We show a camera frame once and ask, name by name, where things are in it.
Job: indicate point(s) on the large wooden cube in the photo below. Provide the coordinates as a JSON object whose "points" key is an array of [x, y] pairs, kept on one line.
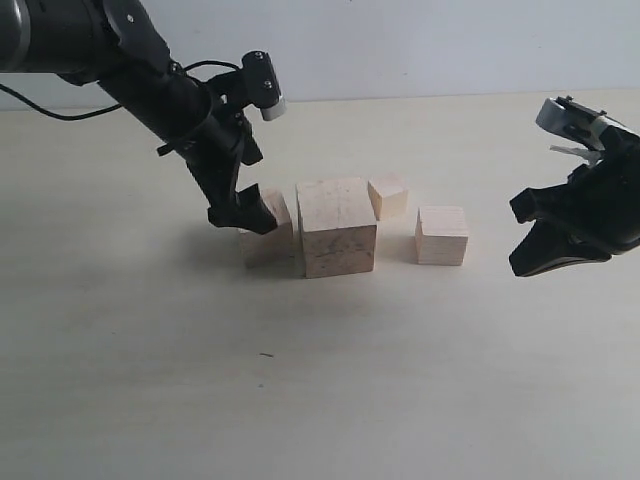
{"points": [[337, 225]]}

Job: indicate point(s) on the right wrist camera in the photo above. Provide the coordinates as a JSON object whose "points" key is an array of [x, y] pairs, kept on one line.
{"points": [[565, 118]]}

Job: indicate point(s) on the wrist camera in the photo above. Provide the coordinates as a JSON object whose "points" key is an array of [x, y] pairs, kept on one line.
{"points": [[262, 85], [565, 118]]}

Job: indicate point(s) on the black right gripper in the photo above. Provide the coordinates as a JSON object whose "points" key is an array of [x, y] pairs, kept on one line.
{"points": [[593, 215]]}

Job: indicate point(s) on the small wooden cube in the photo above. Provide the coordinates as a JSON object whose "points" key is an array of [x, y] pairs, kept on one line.
{"points": [[388, 195]]}

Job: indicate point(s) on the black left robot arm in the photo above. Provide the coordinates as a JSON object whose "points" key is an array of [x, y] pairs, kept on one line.
{"points": [[115, 45]]}

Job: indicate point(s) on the medium wooden cube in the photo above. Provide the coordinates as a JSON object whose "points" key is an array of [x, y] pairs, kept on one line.
{"points": [[441, 235]]}

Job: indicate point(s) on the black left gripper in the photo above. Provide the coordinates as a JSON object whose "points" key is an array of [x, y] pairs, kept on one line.
{"points": [[220, 143]]}

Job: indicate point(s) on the medium-large wooden cube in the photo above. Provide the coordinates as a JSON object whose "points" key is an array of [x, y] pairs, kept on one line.
{"points": [[258, 250]]}

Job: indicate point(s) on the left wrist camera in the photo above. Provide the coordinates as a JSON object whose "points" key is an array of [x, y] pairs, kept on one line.
{"points": [[262, 85]]}

